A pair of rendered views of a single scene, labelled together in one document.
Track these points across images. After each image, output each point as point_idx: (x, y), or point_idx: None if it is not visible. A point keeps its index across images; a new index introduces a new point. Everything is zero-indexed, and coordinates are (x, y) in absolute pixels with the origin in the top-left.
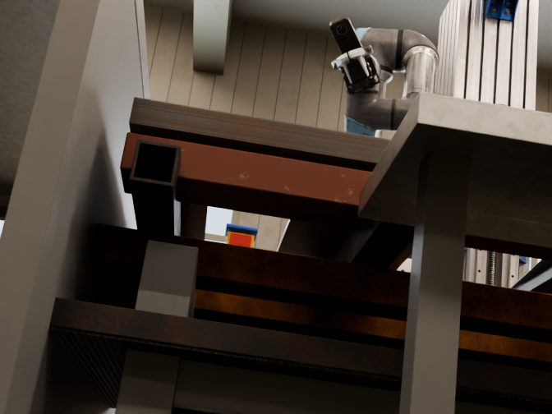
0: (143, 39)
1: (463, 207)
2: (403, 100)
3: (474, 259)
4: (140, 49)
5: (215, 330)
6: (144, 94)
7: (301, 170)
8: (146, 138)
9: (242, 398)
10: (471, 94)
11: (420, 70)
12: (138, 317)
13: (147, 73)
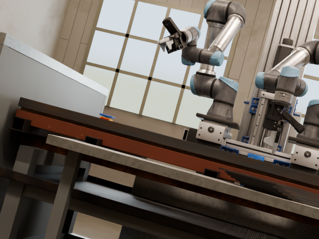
0: (45, 59)
1: (77, 158)
2: (205, 50)
3: (256, 118)
4: (43, 63)
5: (28, 178)
6: (57, 69)
7: (68, 126)
8: (22, 111)
9: (42, 196)
10: (278, 29)
11: (225, 30)
12: (7, 171)
13: (57, 62)
